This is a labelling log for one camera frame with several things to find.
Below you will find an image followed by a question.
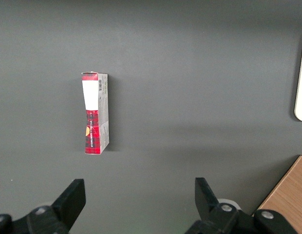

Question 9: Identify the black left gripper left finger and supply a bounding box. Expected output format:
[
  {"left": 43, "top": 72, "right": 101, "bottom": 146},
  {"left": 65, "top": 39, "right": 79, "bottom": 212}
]
[{"left": 0, "top": 178, "right": 87, "bottom": 234}]

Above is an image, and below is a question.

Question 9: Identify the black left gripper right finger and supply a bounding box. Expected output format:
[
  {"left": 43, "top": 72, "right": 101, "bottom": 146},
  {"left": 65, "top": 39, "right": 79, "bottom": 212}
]
[{"left": 185, "top": 177, "right": 297, "bottom": 234}]

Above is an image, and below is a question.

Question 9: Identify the wooden drawer cabinet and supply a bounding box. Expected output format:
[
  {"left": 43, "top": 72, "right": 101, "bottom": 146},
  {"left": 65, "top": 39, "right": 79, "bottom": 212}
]
[{"left": 252, "top": 155, "right": 302, "bottom": 234}]

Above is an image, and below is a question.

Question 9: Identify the red plaid cardboard box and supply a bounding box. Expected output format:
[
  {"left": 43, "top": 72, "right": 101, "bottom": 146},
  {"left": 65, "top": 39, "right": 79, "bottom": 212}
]
[{"left": 81, "top": 71, "right": 110, "bottom": 156}]

